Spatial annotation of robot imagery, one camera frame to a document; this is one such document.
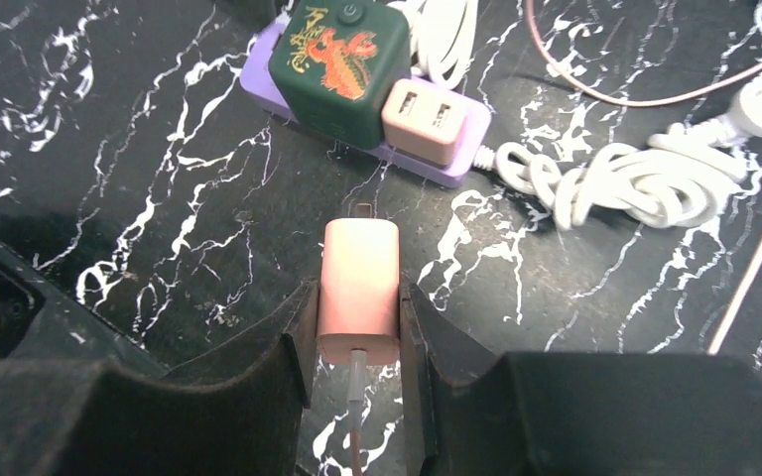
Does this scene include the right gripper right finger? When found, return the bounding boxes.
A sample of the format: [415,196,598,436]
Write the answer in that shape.
[399,283,762,475]

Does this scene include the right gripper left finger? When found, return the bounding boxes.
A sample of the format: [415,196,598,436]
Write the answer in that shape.
[0,281,318,475]

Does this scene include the pink charger with cable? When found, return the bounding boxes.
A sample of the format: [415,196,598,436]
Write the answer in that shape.
[315,0,762,476]

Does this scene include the small pink adapter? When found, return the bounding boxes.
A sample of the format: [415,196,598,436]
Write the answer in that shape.
[381,78,467,169]

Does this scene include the purple power strip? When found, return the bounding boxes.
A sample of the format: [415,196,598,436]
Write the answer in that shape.
[240,20,491,188]

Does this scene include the green power adapter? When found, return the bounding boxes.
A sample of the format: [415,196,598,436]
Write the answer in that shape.
[268,0,411,150]

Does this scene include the white plug with cord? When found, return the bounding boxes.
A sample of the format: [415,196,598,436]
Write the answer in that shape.
[473,77,762,231]

